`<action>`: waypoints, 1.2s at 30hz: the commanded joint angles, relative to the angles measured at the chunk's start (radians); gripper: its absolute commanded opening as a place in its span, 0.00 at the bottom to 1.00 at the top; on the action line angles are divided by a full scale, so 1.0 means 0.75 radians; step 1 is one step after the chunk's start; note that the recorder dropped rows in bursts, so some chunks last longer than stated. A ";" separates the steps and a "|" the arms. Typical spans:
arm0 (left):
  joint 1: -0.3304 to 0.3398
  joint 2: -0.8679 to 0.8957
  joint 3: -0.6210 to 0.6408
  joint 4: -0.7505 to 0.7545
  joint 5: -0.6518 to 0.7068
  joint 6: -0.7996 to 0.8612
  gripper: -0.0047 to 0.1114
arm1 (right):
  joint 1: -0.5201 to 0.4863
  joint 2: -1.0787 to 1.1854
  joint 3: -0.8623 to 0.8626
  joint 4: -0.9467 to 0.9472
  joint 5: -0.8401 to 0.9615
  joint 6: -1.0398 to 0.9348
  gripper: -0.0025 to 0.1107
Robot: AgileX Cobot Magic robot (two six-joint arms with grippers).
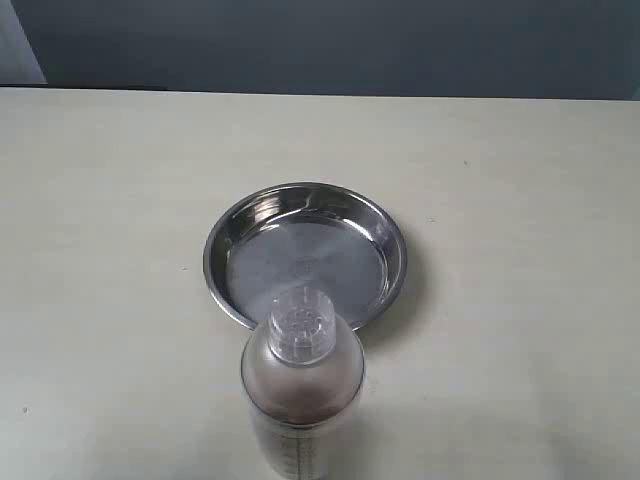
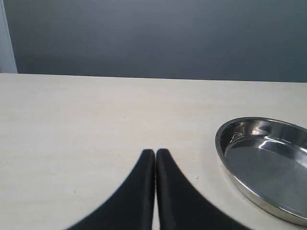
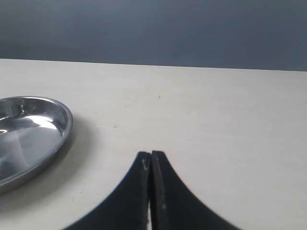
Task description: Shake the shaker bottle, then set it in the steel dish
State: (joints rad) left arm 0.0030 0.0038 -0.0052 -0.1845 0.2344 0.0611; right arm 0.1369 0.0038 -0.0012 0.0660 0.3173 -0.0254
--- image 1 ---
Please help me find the clear plastic shaker bottle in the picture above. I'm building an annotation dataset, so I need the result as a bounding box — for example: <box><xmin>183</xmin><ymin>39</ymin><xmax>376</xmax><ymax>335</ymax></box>
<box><xmin>240</xmin><ymin>286</ymin><xmax>366</xmax><ymax>479</ymax></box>

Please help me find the round stainless steel tray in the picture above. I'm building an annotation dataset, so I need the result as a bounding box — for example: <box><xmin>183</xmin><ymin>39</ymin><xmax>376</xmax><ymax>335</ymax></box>
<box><xmin>202</xmin><ymin>182</ymin><xmax>408</xmax><ymax>330</ymax></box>

